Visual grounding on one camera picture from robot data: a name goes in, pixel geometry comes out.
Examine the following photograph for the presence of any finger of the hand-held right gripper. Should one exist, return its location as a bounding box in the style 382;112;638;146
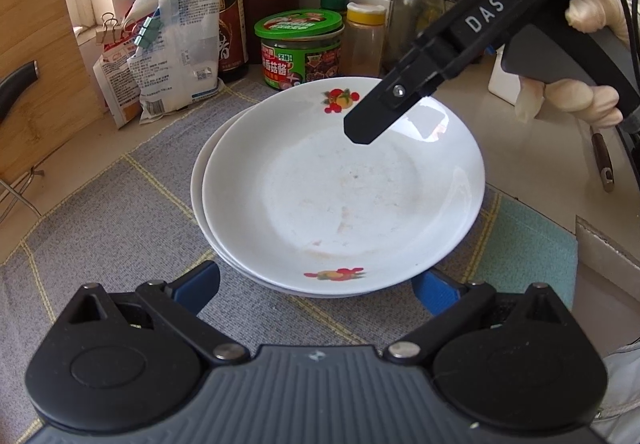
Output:
344;0;576;145

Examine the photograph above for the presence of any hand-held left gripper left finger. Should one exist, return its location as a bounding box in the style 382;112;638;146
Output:
65;260;251;367

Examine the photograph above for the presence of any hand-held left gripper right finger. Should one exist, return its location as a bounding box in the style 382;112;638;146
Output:
382;269;571;365

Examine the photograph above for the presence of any white plate with fruit print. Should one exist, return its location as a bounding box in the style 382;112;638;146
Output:
190;92;381;299
201;77;487;295

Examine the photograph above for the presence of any person's right hand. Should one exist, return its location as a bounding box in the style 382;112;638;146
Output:
515;0;630;127

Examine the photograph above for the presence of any clear bottle with red cap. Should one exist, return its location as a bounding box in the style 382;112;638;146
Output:
387;0;446;75

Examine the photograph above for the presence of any white box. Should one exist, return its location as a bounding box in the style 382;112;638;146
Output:
487;58;526;106

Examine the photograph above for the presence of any spice jar with yellow lid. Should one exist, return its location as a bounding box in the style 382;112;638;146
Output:
344;2;387;78

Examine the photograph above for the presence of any grey checked cloth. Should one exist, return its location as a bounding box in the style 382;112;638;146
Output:
0;74;581;444

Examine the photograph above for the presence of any sauce jar with green lid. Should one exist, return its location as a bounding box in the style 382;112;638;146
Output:
253;9;346;91

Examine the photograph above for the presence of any cardboard box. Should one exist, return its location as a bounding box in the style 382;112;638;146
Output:
575;215;640;355

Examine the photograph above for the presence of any person's grey clothing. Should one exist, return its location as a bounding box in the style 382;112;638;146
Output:
597;339;640;444

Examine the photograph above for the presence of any red and white food packet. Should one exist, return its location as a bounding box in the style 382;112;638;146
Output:
92;14;151;130

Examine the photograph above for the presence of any dark soy sauce bottle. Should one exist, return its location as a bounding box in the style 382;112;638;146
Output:
194;0;249;84

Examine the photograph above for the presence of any white plastic food packet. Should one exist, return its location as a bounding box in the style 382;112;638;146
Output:
127;0;224;125

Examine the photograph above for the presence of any green binder clip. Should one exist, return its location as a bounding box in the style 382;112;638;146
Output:
134;9;163;49

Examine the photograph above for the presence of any black cable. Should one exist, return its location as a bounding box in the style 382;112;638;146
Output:
612;0;640;45

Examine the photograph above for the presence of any tool with wooden handle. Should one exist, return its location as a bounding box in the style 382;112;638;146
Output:
590;124;617;193

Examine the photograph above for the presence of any steel wire rack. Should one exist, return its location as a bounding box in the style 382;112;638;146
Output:
0;167;45;220

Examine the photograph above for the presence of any kitchen knife with black handle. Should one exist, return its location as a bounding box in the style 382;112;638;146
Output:
0;60;40;121

